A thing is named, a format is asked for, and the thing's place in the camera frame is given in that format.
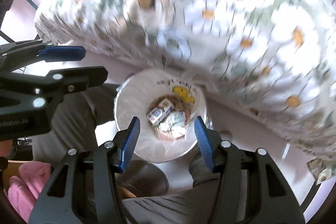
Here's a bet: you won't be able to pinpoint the white blue milk carton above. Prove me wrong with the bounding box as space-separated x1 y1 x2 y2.
147 98 174 126

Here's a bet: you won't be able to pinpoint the white barcode box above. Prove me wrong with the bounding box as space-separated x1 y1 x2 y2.
158 111 186 139

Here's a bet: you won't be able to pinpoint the white trash bin with bag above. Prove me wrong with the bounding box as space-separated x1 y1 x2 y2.
114 69 207 163

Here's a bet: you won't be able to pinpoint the person left hand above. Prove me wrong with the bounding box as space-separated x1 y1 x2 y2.
0 140 13 157

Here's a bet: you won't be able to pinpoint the pink cloth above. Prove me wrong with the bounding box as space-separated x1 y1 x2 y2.
7 161 52 223

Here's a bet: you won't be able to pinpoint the person leg grey trousers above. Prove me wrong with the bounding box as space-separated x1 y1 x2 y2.
32 84 118 166

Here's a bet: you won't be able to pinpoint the floral bedspread bed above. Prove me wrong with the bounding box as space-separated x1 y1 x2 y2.
35 0 335 183

